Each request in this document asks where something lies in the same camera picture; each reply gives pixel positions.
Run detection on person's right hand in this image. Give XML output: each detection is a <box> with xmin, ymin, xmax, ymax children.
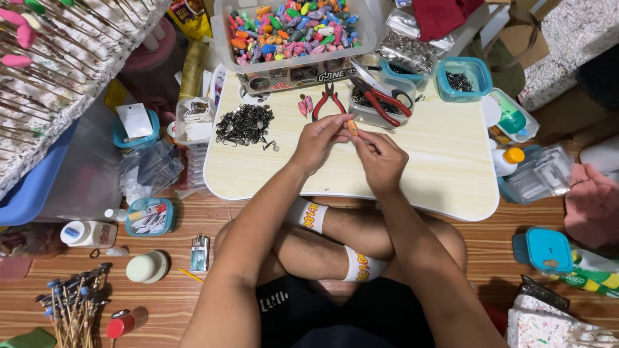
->
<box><xmin>351</xmin><ymin>128</ymin><xmax>410</xmax><ymax>195</ymax></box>

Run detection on white sock with print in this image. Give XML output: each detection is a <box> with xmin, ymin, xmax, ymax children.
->
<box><xmin>286</xmin><ymin>197</ymin><xmax>329</xmax><ymax>235</ymax></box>
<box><xmin>343</xmin><ymin>246</ymin><xmax>390</xmax><ymax>283</ymax></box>

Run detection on green cloth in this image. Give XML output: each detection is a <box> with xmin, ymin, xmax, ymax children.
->
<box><xmin>0</xmin><ymin>327</ymin><xmax>57</xmax><ymax>348</ymax></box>

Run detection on pile of black hooks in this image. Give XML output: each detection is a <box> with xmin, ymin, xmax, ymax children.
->
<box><xmin>215</xmin><ymin>103</ymin><xmax>280</xmax><ymax>152</ymax></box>

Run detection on large speckled foam board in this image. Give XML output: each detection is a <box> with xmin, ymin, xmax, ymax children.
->
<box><xmin>518</xmin><ymin>0</ymin><xmax>619</xmax><ymax>113</ymax></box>

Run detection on large red-handled pliers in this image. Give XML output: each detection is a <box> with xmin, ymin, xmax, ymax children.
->
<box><xmin>347</xmin><ymin>73</ymin><xmax>413</xmax><ymax>128</ymax></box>

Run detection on sticker-covered box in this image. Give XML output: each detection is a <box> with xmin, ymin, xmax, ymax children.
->
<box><xmin>237</xmin><ymin>59</ymin><xmax>359</xmax><ymax>95</ymax></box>

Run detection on clear container of tags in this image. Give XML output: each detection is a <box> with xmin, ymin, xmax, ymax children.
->
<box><xmin>174</xmin><ymin>96</ymin><xmax>216</xmax><ymax>146</ymax></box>

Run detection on plastic bag of metal parts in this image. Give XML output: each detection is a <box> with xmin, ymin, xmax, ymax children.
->
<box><xmin>376</xmin><ymin>31</ymin><xmax>439</xmax><ymax>74</ymax></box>

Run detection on yellow stick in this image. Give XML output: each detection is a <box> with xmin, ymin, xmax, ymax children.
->
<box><xmin>178</xmin><ymin>267</ymin><xmax>205</xmax><ymax>284</ymax></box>

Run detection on blue-lidded plastic container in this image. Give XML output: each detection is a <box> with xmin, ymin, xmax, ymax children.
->
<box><xmin>512</xmin><ymin>227</ymin><xmax>575</xmax><ymax>275</ymax></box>

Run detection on green and yellow packet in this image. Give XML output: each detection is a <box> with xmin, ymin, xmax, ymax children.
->
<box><xmin>545</xmin><ymin>249</ymin><xmax>619</xmax><ymax>299</ymax></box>

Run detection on light wooden lap table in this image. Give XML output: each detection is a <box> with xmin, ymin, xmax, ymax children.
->
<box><xmin>203</xmin><ymin>72</ymin><xmax>500</xmax><ymax>222</ymax></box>

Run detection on small red-handled pliers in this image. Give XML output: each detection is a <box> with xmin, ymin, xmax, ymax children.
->
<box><xmin>311</xmin><ymin>82</ymin><xmax>347</xmax><ymax>122</ymax></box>

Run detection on red cloth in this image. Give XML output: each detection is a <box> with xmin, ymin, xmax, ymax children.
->
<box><xmin>412</xmin><ymin>0</ymin><xmax>485</xmax><ymax>42</ymax></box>

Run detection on speckled foam board with sticks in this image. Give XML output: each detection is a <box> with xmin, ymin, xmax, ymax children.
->
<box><xmin>0</xmin><ymin>0</ymin><xmax>171</xmax><ymax>200</ymax></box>

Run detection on green tube in clear tray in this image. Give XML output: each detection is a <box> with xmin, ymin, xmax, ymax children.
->
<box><xmin>487</xmin><ymin>87</ymin><xmax>540</xmax><ymax>144</ymax></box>

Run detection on person's left hand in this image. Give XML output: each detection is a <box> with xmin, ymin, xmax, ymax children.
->
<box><xmin>289</xmin><ymin>113</ymin><xmax>357</xmax><ymax>178</ymax></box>

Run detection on small blue-rimmed container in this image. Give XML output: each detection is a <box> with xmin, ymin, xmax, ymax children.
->
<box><xmin>379</xmin><ymin>57</ymin><xmax>427</xmax><ymax>87</ymax></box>

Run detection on pink bucket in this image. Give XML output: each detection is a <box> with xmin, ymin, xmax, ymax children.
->
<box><xmin>120</xmin><ymin>18</ymin><xmax>178</xmax><ymax>104</ymax></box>

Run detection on speckled foam block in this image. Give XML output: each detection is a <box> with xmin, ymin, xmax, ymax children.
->
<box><xmin>505</xmin><ymin>294</ymin><xmax>619</xmax><ymax>348</ymax></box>

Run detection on black shorts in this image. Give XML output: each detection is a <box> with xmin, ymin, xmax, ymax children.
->
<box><xmin>255</xmin><ymin>275</ymin><xmax>436</xmax><ymax>348</ymax></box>

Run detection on clear plastic hook container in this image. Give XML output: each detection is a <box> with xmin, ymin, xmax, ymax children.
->
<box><xmin>348</xmin><ymin>72</ymin><xmax>417</xmax><ymax>129</ymax></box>

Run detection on blue container with paper labels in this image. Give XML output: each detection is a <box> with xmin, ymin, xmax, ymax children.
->
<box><xmin>125</xmin><ymin>197</ymin><xmax>176</xmax><ymax>238</ymax></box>

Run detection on blue plastic tray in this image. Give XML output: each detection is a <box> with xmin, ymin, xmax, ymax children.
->
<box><xmin>0</xmin><ymin>120</ymin><xmax>81</xmax><ymax>226</ymax></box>

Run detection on white bottle with yellow cap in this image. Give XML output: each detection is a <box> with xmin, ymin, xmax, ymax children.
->
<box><xmin>492</xmin><ymin>147</ymin><xmax>526</xmax><ymax>178</ymax></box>

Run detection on white plastic bottle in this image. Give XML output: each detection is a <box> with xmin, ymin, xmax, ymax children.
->
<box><xmin>60</xmin><ymin>220</ymin><xmax>119</xmax><ymax>249</ymax></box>

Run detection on clear container of plastic boxes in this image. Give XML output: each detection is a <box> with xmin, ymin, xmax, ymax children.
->
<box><xmin>497</xmin><ymin>143</ymin><xmax>575</xmax><ymax>205</ymax></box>

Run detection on clear plastic bag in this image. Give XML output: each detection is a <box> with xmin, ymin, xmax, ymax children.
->
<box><xmin>386</xmin><ymin>7</ymin><xmax>456</xmax><ymax>55</ymax></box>

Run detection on pile of colourful lures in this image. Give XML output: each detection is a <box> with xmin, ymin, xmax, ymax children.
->
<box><xmin>228</xmin><ymin>0</ymin><xmax>362</xmax><ymax>66</ymax></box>

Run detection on clear plastic storage bin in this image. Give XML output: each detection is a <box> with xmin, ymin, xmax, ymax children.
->
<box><xmin>38</xmin><ymin>86</ymin><xmax>127</xmax><ymax>223</ymax></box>

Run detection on white round lid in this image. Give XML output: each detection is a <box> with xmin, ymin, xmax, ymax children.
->
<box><xmin>126</xmin><ymin>250</ymin><xmax>170</xmax><ymax>284</ymax></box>

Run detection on blue-rimmed container with white tag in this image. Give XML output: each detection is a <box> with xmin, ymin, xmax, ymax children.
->
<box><xmin>112</xmin><ymin>103</ymin><xmax>161</xmax><ymax>149</ymax></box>

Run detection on clear lighter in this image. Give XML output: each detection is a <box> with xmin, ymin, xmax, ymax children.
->
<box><xmin>190</xmin><ymin>234</ymin><xmax>211</xmax><ymax>273</ymax></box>

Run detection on bundle of sticks with lures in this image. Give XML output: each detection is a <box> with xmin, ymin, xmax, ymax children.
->
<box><xmin>34</xmin><ymin>262</ymin><xmax>113</xmax><ymax>348</ymax></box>

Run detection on black plastic bag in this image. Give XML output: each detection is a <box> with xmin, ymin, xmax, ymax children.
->
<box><xmin>519</xmin><ymin>275</ymin><xmax>571</xmax><ymax>313</ymax></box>

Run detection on yellow snack packet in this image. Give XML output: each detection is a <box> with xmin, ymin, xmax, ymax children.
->
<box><xmin>166</xmin><ymin>0</ymin><xmax>214</xmax><ymax>42</ymax></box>

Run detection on gold foil roll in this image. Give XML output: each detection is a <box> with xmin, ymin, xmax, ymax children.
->
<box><xmin>178</xmin><ymin>41</ymin><xmax>210</xmax><ymax>101</ymax></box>

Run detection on red can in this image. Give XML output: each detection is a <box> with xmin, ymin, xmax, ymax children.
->
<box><xmin>106</xmin><ymin>306</ymin><xmax>149</xmax><ymax>340</ymax></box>

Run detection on heap of clear plastic packaging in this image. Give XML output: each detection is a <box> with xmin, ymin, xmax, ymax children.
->
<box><xmin>118</xmin><ymin>139</ymin><xmax>185</xmax><ymax>205</ymax></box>

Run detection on stack of small clear boxes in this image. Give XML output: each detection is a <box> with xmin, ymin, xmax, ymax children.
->
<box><xmin>186</xmin><ymin>142</ymin><xmax>210</xmax><ymax>190</ymax></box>

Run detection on green bag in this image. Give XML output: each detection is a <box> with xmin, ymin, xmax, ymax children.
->
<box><xmin>467</xmin><ymin>35</ymin><xmax>526</xmax><ymax>100</ymax></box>

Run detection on cardboard box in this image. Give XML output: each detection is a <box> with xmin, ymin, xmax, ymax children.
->
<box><xmin>497</xmin><ymin>14</ymin><xmax>550</xmax><ymax>69</ymax></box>

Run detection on blue-rimmed container with hooks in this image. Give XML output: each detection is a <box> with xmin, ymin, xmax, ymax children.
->
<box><xmin>436</xmin><ymin>56</ymin><xmax>493</xmax><ymax>103</ymax></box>

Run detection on white plastic object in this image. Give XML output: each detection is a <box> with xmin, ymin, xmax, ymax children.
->
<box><xmin>579</xmin><ymin>134</ymin><xmax>619</xmax><ymax>183</ymax></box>

